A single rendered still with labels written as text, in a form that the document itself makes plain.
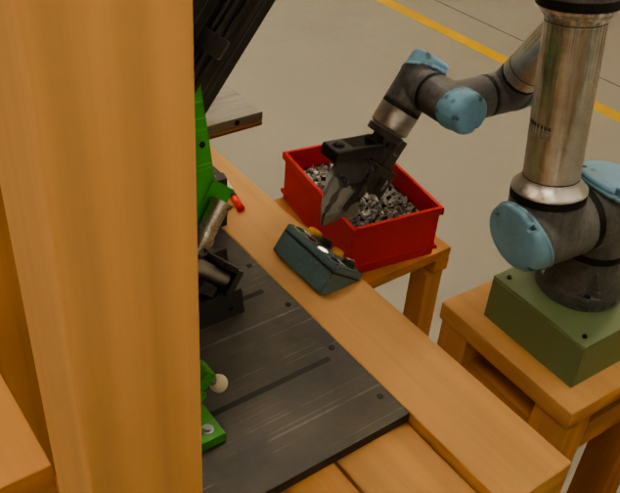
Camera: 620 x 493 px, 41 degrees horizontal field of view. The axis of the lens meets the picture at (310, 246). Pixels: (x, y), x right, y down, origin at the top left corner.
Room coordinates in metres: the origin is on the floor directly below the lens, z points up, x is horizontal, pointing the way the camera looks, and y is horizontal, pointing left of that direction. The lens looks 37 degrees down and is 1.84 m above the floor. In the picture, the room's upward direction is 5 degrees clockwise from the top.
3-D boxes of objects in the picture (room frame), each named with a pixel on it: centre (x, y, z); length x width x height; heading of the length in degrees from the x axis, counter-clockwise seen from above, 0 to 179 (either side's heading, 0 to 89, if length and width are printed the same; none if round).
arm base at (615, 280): (1.14, -0.48, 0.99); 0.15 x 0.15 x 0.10
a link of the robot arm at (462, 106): (1.30, -0.24, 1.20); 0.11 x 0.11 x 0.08; 33
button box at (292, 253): (1.18, -0.02, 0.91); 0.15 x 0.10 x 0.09; 39
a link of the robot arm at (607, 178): (1.13, -0.47, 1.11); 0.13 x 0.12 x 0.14; 123
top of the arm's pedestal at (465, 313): (1.14, -0.48, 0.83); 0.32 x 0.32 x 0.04; 37
